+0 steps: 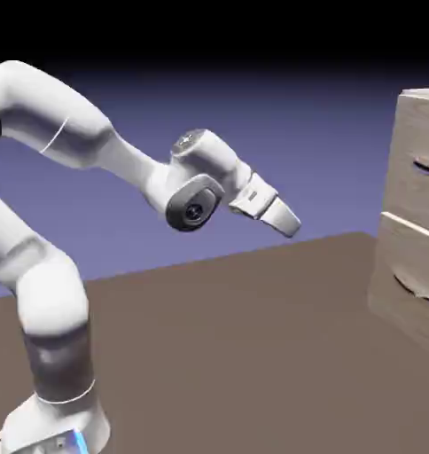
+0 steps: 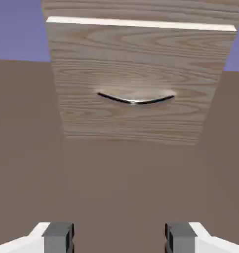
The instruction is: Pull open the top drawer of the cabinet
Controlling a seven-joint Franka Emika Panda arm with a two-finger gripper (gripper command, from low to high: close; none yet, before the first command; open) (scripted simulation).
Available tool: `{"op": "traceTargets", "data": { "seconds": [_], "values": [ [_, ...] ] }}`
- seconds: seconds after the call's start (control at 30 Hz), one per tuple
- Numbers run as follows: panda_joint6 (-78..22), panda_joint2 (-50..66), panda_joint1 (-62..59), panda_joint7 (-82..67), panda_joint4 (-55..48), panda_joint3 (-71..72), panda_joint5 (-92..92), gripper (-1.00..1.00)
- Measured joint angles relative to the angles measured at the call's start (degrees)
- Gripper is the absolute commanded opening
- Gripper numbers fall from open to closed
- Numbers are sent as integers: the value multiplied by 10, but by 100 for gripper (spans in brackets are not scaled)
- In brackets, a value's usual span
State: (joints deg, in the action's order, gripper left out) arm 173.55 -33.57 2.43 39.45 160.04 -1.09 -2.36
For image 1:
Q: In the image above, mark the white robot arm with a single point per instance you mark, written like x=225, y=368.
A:
x=76, y=131

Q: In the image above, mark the light wood cabinet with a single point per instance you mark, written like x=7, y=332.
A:
x=409, y=227

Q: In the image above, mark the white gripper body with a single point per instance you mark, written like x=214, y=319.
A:
x=280, y=216

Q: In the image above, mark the light wood drawer front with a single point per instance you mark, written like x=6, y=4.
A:
x=406, y=269
x=409, y=159

